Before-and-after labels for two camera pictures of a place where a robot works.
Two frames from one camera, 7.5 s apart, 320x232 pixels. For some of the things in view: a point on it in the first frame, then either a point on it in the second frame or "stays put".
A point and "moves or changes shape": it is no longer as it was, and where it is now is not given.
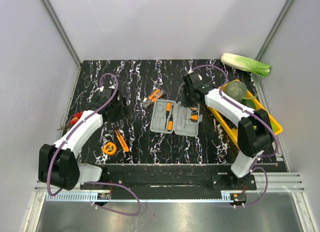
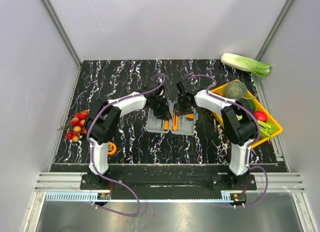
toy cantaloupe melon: [236, 90] stays put
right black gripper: [185, 102] -> [179, 109]
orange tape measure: [109, 148] stays put
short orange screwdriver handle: [170, 124] moves or changes shape
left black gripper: [124, 111] -> [165, 114]
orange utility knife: [121, 140] -> [175, 120]
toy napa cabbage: [245, 63] stays put
